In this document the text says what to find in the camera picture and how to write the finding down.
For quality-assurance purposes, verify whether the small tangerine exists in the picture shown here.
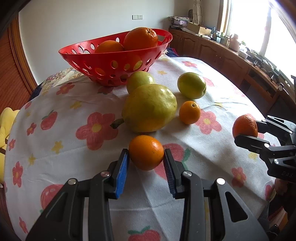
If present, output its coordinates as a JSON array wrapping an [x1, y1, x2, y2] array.
[[232, 114, 258, 138], [128, 135, 164, 171], [179, 101, 201, 125]]

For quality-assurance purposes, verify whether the yellow-green pear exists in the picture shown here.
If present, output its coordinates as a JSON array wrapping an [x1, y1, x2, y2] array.
[[110, 84, 178, 133]]

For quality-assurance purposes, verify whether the green apple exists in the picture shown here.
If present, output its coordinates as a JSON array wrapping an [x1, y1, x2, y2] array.
[[177, 72, 206, 99], [126, 71, 156, 94]]

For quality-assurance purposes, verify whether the large orange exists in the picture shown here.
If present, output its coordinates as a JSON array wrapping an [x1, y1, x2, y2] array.
[[123, 27, 158, 51], [95, 40, 125, 53]]

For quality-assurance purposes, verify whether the large green-yellow pear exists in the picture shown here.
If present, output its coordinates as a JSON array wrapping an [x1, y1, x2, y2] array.
[[133, 60, 142, 71]]

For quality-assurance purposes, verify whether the brown wooden cabinet row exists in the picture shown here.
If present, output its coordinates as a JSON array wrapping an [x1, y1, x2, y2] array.
[[169, 27, 295, 121]]

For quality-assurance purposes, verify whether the white floral fruit-print cloth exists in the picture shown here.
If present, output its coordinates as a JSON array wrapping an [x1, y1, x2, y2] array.
[[4, 57, 274, 240]]

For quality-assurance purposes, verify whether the yellow plush toy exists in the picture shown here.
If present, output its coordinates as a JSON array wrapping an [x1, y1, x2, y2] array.
[[0, 108, 19, 184]]

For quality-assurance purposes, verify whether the cardboard box on cabinet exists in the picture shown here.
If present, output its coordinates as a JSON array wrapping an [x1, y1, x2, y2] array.
[[187, 22, 212, 36]]

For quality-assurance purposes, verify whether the beige window curtain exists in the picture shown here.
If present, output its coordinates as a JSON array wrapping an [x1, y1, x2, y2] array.
[[193, 0, 203, 25]]

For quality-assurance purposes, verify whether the red perforated plastic basket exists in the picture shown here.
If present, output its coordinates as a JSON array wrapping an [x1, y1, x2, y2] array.
[[59, 29, 173, 87]]

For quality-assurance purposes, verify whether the white wall switch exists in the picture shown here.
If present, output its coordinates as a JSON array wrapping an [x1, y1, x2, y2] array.
[[132, 15, 143, 20]]

